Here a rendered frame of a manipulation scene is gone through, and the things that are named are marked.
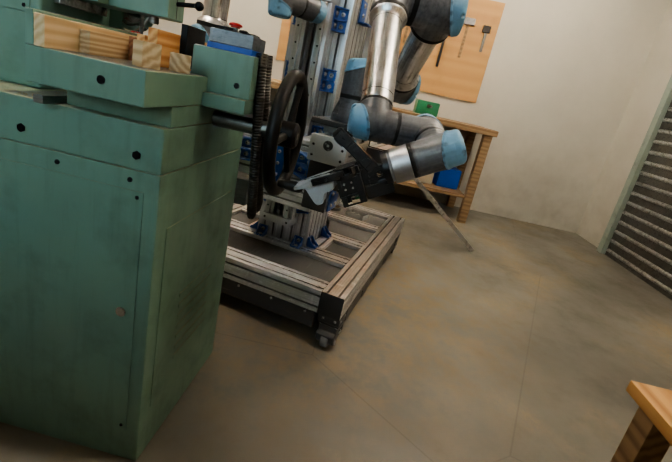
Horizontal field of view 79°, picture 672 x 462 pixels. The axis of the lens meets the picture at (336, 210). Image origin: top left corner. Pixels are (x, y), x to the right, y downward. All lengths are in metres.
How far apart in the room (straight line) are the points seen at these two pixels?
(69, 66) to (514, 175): 4.18
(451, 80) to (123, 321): 3.76
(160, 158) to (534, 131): 4.06
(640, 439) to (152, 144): 1.05
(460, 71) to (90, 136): 3.76
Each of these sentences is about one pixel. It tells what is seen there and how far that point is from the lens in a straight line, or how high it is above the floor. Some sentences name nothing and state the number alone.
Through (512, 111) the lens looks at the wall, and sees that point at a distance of 4.47.
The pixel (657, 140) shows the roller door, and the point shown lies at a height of 1.05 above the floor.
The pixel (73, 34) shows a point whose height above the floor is 0.93.
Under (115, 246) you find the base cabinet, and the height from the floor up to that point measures 0.54.
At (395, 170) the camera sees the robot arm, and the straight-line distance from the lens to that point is 0.84.
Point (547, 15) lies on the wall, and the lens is 4.59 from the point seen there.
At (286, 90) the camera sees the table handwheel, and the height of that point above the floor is 0.91.
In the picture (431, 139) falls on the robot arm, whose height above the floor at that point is 0.88.
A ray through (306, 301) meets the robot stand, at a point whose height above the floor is 0.17.
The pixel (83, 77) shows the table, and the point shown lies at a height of 0.87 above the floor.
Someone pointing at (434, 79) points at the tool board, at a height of 1.18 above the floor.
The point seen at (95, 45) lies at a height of 0.92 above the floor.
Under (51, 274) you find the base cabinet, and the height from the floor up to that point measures 0.44.
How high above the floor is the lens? 0.94
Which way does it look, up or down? 17 degrees down
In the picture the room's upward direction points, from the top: 12 degrees clockwise
